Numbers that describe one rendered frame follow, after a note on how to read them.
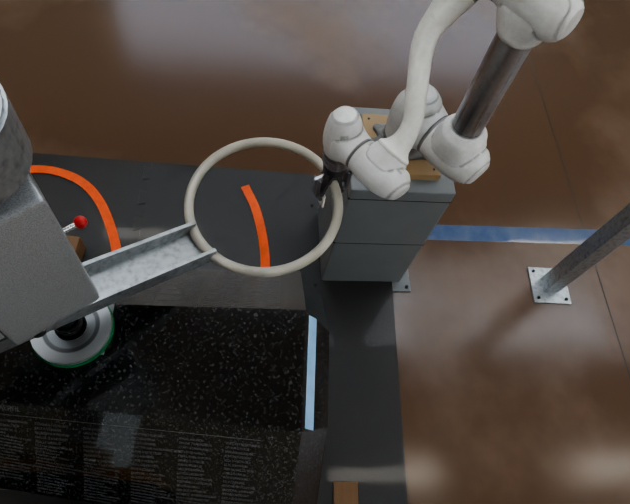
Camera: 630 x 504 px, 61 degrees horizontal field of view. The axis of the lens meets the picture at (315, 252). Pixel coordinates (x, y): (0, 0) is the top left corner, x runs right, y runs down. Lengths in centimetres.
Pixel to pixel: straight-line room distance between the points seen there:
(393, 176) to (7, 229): 90
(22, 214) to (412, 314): 202
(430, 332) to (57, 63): 254
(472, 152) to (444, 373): 119
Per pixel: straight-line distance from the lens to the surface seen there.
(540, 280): 303
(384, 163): 143
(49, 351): 163
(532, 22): 145
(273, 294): 173
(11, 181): 94
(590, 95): 408
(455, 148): 180
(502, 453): 265
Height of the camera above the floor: 238
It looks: 61 degrees down
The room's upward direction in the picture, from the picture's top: 15 degrees clockwise
